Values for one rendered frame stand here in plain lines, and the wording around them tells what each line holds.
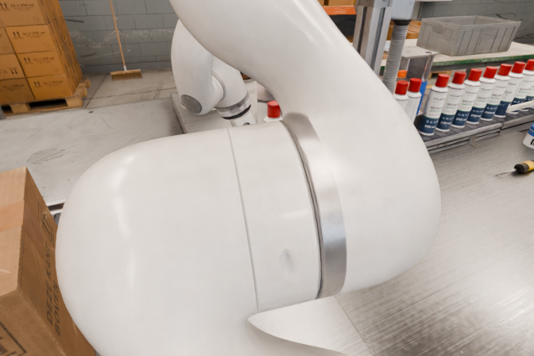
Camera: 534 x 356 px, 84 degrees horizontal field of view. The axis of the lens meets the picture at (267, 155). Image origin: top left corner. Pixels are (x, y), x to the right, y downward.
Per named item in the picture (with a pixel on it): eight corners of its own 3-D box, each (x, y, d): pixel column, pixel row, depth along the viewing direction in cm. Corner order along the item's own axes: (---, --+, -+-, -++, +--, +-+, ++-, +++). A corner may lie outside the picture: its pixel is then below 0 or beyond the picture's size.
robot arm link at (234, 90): (234, 110, 63) (253, 86, 69) (207, 52, 55) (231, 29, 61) (204, 110, 67) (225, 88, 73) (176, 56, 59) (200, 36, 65)
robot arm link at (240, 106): (253, 95, 65) (257, 106, 67) (240, 83, 72) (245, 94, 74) (219, 114, 64) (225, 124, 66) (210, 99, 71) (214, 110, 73)
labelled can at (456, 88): (439, 125, 109) (459, 69, 98) (452, 131, 105) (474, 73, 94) (429, 127, 108) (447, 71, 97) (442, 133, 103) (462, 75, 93)
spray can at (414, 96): (400, 134, 103) (415, 75, 92) (412, 141, 99) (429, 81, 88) (388, 137, 101) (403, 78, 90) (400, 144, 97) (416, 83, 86)
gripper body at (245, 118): (255, 105, 66) (271, 143, 73) (241, 90, 74) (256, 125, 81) (226, 121, 65) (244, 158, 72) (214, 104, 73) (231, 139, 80)
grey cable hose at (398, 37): (384, 102, 77) (404, 12, 66) (393, 106, 74) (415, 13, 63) (373, 103, 76) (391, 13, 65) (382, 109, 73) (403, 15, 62)
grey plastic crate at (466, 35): (467, 41, 272) (477, 15, 260) (509, 51, 240) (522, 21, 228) (413, 46, 256) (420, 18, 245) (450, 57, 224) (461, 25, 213)
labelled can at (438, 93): (424, 129, 107) (443, 71, 96) (437, 135, 103) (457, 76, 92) (414, 131, 105) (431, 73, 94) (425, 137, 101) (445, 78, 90)
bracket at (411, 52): (411, 48, 102) (412, 44, 102) (438, 55, 94) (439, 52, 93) (380, 51, 98) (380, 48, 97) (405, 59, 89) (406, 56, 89)
